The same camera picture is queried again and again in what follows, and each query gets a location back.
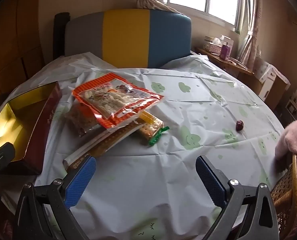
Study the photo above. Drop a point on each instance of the hanging floral curtain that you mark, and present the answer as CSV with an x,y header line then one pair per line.
x,y
251,42

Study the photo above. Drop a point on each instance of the wicker chair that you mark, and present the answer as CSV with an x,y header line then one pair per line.
x,y
286,192

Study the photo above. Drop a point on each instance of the glittery tissue box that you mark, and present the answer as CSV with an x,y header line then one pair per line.
x,y
212,47

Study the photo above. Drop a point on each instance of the long white snack packet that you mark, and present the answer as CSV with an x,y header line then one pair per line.
x,y
98,145

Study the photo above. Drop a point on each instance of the orange snack bag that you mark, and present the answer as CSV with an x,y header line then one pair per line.
x,y
113,97

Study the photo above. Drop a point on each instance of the pink fleece cloth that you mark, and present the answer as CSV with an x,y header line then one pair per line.
x,y
293,140

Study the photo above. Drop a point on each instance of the small white box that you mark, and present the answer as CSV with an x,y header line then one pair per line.
x,y
227,40

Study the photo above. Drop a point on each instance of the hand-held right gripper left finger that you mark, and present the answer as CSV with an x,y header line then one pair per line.
x,y
79,182

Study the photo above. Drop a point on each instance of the purple box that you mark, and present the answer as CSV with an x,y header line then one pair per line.
x,y
225,52

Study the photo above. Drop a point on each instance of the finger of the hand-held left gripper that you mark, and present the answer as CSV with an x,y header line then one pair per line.
x,y
1,157

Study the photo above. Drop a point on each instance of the white cardboard box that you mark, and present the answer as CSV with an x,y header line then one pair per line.
x,y
266,75

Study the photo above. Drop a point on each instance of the dried red date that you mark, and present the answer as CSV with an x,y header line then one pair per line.
x,y
239,125

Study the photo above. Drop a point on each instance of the clear sesame snack bag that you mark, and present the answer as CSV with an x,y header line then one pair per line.
x,y
81,122

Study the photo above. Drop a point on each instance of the grey yellow blue sofa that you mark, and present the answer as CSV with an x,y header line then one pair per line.
x,y
126,37

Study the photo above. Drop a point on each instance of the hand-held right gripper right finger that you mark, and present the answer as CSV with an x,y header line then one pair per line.
x,y
209,180

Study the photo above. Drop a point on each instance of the maroon gift box gold interior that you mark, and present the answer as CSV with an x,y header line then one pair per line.
x,y
13,130

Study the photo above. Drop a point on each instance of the green cracker packet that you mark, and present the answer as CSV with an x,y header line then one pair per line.
x,y
151,127

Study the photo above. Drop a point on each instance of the wooden cabinet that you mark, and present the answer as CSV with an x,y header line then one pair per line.
x,y
13,42

